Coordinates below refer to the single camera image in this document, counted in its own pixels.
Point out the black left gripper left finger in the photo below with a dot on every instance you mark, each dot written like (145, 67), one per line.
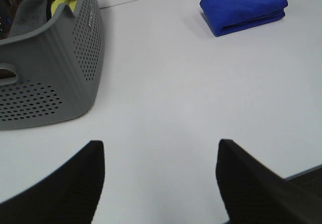
(68, 195)

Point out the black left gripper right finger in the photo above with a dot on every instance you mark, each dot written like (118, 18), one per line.
(252, 193)

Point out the blue microfiber towel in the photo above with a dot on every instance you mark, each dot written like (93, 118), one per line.
(229, 16)

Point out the grey perforated plastic basket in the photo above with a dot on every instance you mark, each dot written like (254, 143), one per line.
(56, 68)

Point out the grey cloth in basket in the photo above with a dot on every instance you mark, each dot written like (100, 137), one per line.
(31, 15)

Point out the black cloth in basket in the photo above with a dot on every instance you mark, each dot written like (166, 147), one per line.
(5, 7)

